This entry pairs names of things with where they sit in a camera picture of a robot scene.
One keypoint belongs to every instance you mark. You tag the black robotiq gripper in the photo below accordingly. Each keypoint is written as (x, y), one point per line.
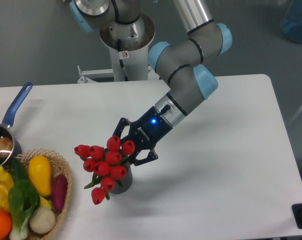
(145, 133)

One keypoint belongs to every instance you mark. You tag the red tulip bouquet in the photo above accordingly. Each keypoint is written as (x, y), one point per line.
(99, 160)

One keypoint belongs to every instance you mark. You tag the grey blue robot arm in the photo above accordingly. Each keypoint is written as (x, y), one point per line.
(181, 67)

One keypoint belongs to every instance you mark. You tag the dark grey ribbed vase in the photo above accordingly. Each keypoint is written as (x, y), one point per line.
(122, 176)

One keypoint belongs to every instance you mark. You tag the woven wicker basket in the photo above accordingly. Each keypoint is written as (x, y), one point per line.
(59, 166)

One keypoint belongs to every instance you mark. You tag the purple eggplant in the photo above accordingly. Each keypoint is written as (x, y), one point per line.
(58, 192)

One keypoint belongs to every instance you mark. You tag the yellow squash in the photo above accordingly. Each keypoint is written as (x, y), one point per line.
(40, 174)

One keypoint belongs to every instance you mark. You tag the green cucumber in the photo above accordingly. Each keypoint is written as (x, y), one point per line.
(17, 170)

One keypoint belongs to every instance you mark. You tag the beige onion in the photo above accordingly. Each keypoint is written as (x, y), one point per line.
(42, 220)

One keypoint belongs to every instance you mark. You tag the green bok choy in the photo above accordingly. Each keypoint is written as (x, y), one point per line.
(23, 199)

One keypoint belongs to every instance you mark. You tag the brown bread roll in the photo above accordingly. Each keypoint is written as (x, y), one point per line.
(6, 146)

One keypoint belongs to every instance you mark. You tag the yellow bell pepper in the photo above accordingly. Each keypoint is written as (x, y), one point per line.
(6, 183)

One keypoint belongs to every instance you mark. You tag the orange fruit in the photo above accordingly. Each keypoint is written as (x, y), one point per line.
(5, 224)

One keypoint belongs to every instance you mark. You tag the blue translucent container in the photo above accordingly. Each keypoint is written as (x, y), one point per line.
(291, 23)

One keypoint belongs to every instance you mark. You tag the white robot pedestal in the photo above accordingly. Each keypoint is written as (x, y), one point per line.
(128, 46)

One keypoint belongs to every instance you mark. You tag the blue handled saucepan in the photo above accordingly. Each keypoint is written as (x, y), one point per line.
(8, 120)

